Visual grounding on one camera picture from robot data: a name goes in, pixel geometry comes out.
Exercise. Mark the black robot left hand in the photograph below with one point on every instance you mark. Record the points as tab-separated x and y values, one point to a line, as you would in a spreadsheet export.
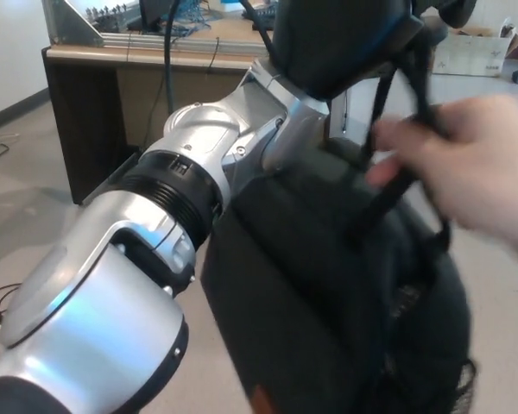
328	43

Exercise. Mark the person's bare hand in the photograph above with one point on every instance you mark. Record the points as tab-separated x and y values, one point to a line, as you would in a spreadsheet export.
479	172

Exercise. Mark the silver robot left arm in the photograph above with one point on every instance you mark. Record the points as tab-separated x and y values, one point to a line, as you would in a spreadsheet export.
112	302

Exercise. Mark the flat black device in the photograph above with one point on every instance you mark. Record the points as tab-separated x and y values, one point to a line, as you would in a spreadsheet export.
261	25

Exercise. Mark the black keyboard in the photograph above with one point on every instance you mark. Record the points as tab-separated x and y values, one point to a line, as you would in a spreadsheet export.
263	14

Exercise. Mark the white box with fiducial marker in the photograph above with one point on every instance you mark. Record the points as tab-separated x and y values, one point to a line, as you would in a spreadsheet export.
229	2

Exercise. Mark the open cardboard box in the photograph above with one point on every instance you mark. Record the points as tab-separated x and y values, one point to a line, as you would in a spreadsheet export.
470	56

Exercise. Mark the black monitor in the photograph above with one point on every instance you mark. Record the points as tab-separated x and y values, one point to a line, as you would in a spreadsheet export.
149	13

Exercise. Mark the wooden desk with black sides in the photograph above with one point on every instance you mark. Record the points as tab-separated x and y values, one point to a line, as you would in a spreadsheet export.
90	112

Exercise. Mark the aluminium extrusion frame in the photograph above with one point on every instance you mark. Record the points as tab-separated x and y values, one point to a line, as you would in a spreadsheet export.
75	26

